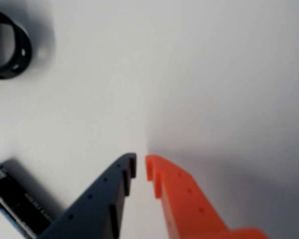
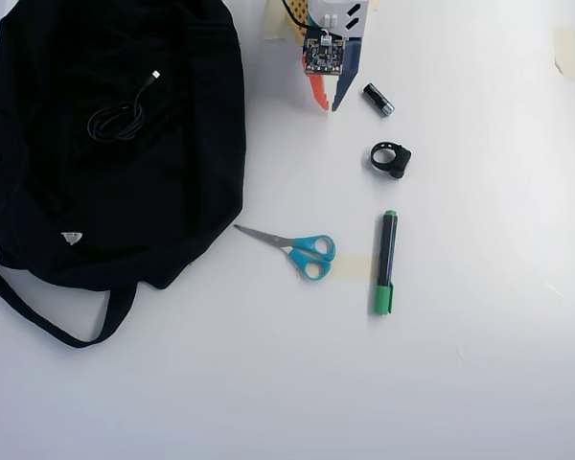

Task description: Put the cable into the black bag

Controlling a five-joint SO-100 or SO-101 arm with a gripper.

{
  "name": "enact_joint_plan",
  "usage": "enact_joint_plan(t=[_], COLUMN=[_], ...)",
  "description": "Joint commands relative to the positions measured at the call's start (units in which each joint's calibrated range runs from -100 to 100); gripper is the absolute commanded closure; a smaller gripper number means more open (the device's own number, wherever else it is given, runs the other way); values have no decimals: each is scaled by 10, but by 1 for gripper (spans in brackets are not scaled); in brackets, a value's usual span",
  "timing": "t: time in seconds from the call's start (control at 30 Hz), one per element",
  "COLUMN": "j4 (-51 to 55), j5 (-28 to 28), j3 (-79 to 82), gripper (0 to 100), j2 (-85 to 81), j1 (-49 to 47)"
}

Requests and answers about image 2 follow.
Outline black fabric bag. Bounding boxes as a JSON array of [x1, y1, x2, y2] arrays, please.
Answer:
[[0, 0, 248, 350]]

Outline long masking tape piece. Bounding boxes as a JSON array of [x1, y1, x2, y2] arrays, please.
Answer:
[[553, 26, 575, 81]]

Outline black cylindrical battery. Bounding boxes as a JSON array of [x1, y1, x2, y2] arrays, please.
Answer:
[[361, 82, 395, 119]]

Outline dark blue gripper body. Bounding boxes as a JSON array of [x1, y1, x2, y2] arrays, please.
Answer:
[[344, 36, 366, 78]]

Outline yellow perforated block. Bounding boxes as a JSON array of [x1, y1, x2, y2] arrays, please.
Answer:
[[282, 0, 312, 44]]

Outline masking tape piece beside base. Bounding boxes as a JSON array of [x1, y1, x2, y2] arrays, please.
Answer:
[[262, 0, 288, 41]]

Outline black ring strap clip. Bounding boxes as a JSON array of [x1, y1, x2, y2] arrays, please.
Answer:
[[368, 140, 412, 180]]

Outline camera circuit board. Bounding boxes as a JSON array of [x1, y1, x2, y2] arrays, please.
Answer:
[[300, 32, 347, 77]]

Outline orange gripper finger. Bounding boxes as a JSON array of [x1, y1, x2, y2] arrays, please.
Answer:
[[308, 74, 332, 113]]

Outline black camera wire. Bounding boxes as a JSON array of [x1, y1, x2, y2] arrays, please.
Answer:
[[281, 0, 330, 35]]

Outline black cable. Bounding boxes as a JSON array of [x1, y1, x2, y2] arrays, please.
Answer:
[[86, 69, 162, 144]]

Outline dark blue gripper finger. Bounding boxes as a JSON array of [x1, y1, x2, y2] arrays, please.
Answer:
[[330, 73, 359, 113]]

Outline small masking tape strip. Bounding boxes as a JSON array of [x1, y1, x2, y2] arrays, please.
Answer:
[[333, 253, 376, 281]]

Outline blue handled scissors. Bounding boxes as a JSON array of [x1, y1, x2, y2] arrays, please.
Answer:
[[233, 223, 336, 283]]

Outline green black marker pen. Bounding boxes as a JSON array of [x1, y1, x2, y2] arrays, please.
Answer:
[[372, 209, 399, 316]]

